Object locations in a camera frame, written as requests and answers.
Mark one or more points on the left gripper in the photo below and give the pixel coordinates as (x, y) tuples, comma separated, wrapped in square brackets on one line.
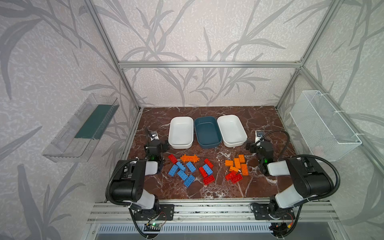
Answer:
[(154, 143)]

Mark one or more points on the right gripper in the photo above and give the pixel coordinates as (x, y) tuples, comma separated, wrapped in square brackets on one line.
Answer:
[(259, 147)]

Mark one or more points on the orange brick long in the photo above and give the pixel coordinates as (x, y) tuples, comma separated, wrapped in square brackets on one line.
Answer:
[(237, 163)]

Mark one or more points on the orange lego chassis plate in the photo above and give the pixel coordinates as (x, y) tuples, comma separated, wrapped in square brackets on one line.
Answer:
[(192, 159)]

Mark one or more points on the orange brick square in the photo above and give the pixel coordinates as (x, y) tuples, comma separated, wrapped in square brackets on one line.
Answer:
[(229, 163)]

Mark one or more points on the red brick sloped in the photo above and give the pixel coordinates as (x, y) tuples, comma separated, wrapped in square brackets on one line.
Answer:
[(229, 176)]

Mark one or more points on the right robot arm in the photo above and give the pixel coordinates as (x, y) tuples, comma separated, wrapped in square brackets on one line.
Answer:
[(313, 177)]

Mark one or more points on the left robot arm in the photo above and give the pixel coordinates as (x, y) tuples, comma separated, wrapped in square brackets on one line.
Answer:
[(126, 184)]

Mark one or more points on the blue brick long left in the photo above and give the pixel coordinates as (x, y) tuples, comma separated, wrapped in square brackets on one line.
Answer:
[(173, 170)]

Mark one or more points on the blue brick upper left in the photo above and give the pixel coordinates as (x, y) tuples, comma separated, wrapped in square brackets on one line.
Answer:
[(181, 166)]

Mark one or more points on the left white plastic bin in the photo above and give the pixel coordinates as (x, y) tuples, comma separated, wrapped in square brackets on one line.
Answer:
[(181, 133)]

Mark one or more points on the white plastic bin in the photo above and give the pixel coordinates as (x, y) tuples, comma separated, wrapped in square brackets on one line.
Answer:
[(181, 133), (232, 130)]

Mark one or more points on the blue brick lower middle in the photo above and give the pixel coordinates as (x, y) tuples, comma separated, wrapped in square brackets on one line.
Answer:
[(182, 175)]

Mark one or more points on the blue brick centre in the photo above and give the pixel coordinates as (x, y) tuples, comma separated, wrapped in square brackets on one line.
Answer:
[(191, 167)]

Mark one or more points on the right white plastic bin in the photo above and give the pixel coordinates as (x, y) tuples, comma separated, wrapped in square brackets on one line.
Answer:
[(232, 130)]

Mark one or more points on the blue brick upside down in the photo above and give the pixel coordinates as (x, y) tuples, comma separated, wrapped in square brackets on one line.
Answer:
[(189, 180)]

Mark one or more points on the teal plastic bin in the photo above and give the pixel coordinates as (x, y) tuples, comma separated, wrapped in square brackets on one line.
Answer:
[(207, 132)]

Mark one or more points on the blue brick on red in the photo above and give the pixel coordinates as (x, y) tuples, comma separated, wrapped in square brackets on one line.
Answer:
[(207, 169)]

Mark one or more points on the green circuit board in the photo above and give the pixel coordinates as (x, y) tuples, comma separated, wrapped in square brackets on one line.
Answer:
[(152, 227)]

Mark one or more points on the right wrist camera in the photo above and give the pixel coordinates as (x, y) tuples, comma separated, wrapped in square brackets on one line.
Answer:
[(258, 135)]

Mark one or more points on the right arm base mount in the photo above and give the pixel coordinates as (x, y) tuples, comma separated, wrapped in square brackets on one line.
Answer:
[(271, 212)]

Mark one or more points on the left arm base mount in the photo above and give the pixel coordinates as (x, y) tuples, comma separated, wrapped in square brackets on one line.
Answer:
[(162, 212)]

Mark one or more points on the white wire basket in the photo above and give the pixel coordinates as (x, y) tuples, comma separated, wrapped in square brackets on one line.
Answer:
[(322, 127)]

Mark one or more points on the clear wall shelf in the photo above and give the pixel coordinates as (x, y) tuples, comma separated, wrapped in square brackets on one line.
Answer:
[(77, 140)]

